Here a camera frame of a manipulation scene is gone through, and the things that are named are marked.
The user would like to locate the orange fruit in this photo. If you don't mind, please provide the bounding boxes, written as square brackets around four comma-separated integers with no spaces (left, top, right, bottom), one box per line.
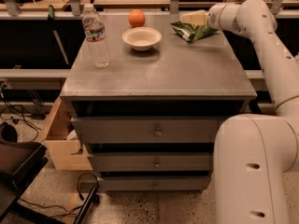
[128,9,146,27]

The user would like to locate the clear plastic water bottle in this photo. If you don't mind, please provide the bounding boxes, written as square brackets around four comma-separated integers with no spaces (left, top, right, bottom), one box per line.
[82,4,110,68]

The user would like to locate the bottom grey drawer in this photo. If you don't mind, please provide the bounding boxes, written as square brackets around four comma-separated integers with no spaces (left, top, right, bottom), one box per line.
[98,176,211,192]

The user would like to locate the green jalapeno chip bag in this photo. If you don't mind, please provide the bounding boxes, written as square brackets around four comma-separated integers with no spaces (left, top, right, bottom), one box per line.
[171,21,216,43]

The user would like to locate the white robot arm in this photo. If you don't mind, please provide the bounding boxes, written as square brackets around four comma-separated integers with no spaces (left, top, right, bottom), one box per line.
[208,0,299,224]

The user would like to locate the light wooden box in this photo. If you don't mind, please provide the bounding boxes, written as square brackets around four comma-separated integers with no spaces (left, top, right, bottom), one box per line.
[37,97,92,171]

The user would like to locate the grey drawer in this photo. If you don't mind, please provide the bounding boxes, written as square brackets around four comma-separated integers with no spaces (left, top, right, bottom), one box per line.
[98,176,211,192]
[88,152,211,172]
[71,117,222,144]

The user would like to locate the top grey drawer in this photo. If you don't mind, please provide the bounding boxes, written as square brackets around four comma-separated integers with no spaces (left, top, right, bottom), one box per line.
[71,117,222,144]

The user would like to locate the grey drawer cabinet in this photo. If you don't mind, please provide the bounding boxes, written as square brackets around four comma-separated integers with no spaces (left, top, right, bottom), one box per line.
[61,15,256,178]

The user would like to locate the middle grey drawer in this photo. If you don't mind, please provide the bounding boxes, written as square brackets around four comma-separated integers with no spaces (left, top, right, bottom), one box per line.
[88,152,211,172]

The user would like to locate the black floor cable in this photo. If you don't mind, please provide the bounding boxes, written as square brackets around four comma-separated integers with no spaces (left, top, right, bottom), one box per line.
[0,87,43,142]

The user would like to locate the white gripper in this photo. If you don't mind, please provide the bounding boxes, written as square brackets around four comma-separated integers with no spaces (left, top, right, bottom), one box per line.
[179,3,240,32]

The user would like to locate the white paper bowl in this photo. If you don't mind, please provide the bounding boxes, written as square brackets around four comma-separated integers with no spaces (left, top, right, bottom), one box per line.
[122,27,162,51]

